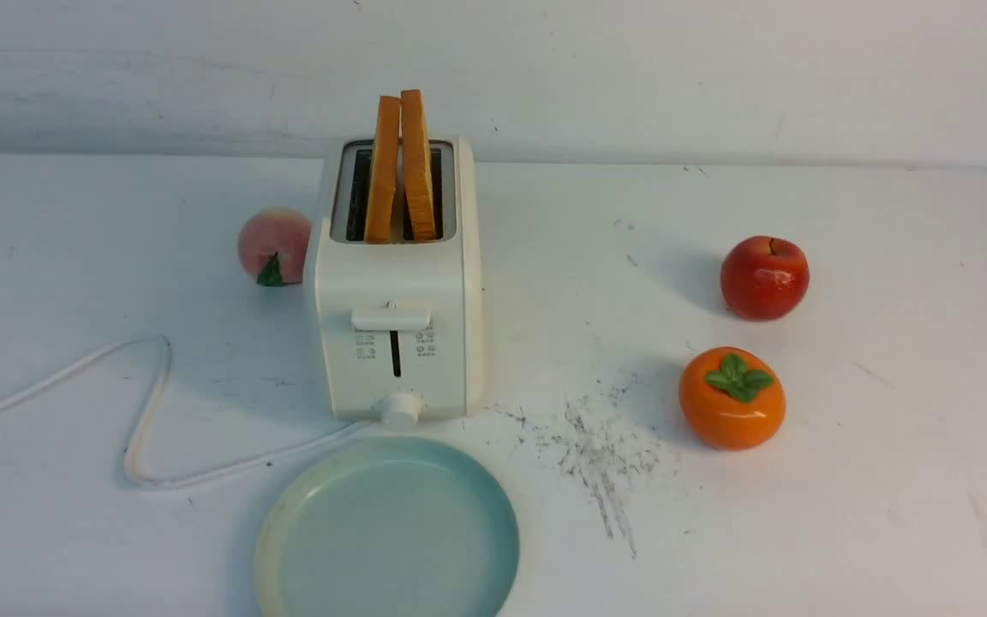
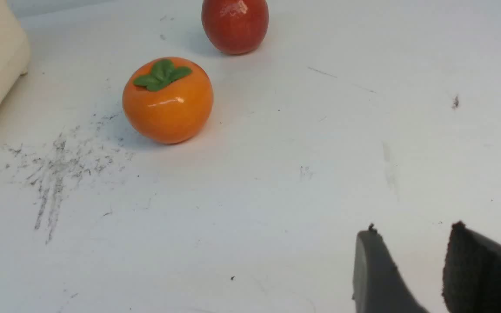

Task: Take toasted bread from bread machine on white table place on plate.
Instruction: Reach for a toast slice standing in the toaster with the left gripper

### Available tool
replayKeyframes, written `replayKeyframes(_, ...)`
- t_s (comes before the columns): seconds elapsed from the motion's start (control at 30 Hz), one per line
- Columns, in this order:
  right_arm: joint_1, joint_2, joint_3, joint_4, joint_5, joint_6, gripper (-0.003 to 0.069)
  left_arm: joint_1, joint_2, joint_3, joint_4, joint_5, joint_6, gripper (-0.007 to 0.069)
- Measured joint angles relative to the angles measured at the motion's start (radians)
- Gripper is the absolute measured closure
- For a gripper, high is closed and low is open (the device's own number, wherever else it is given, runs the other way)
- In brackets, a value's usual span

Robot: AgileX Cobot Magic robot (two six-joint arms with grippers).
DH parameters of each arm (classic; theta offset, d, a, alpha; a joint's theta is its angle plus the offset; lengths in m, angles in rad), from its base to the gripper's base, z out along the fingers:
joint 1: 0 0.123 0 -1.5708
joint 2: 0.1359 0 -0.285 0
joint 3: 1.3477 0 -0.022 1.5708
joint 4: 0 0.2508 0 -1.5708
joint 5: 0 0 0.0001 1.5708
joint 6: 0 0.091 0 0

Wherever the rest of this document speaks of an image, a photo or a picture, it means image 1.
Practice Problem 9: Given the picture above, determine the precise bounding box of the toast slice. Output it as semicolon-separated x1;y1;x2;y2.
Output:
364;95;401;243
401;89;438;243

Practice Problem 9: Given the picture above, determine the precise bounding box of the white two-slot toaster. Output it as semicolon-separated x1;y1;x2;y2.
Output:
302;136;486;427

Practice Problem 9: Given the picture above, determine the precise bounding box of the pink peach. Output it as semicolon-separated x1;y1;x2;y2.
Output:
236;207;313;286

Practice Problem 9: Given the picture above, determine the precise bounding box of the light blue plate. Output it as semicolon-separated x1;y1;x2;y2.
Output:
254;437;520;616

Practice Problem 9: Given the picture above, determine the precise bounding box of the orange persimmon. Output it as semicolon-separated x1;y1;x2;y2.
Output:
678;346;787;452

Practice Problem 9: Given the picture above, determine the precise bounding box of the red apple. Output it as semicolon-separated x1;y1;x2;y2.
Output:
720;236;811;321

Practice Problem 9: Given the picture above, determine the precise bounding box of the white power cord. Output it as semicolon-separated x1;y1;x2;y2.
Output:
0;335;372;491

